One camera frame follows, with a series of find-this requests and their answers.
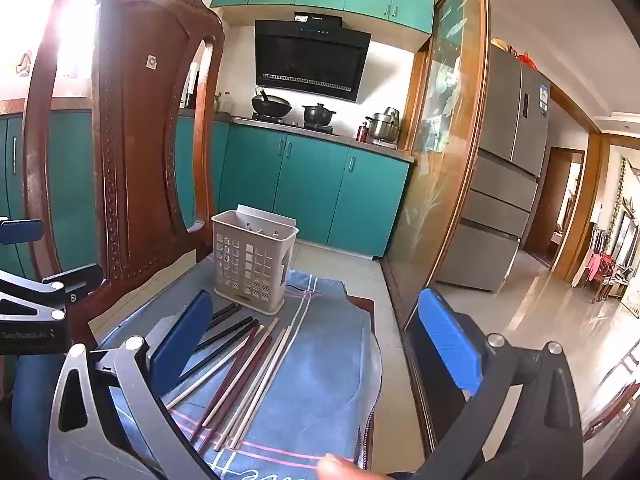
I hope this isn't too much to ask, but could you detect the gas stove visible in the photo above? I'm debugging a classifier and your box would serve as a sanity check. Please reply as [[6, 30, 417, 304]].
[[232, 112, 341, 136]]

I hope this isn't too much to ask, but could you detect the person's right hand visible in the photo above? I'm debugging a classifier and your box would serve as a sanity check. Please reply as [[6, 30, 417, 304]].
[[317, 452, 368, 480]]

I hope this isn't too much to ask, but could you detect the pile of mixed chopsticks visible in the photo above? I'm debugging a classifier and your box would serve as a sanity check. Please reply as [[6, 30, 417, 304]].
[[165, 302, 291, 453]]

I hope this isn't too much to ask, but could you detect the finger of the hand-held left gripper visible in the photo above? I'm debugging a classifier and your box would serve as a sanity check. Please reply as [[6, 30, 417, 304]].
[[0, 262, 103, 322], [0, 217, 45, 247]]

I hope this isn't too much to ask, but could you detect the blue striped towel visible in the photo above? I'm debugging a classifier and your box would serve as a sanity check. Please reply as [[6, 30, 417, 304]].
[[92, 267, 383, 480]]

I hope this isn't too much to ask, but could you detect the black wok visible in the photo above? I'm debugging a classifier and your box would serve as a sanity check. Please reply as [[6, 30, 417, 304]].
[[250, 87, 293, 116]]

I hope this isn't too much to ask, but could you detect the stainless steel pot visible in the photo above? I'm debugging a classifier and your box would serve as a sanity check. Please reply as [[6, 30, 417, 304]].
[[365, 107, 402, 142]]

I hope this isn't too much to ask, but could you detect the wooden interior door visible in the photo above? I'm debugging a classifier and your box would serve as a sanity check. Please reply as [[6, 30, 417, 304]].
[[522, 147, 586, 268]]

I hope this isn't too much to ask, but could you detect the beige plastic utensil basket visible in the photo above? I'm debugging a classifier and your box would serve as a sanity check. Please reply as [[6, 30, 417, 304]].
[[211, 204, 300, 317]]

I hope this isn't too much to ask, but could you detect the black range hood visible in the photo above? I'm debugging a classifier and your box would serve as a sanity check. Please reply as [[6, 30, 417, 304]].
[[254, 12, 372, 103]]

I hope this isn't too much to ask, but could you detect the wooden framed glass sliding door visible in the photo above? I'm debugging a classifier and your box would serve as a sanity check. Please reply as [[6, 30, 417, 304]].
[[382, 0, 493, 331]]

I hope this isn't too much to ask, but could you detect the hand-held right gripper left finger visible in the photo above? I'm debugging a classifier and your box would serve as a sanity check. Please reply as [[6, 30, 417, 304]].
[[47, 290, 221, 480]]

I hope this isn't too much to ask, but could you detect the black cooking pot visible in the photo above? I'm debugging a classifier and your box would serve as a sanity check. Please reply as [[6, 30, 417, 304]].
[[301, 102, 335, 128]]

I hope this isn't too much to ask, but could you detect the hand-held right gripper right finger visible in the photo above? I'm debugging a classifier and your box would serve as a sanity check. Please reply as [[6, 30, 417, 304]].
[[407, 287, 586, 480]]

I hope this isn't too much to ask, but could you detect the silver refrigerator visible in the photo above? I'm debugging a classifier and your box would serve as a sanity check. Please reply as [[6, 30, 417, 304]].
[[435, 40, 553, 293]]

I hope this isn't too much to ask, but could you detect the carved wooden chair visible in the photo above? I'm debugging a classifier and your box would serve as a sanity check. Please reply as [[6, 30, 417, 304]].
[[22, 0, 226, 351]]

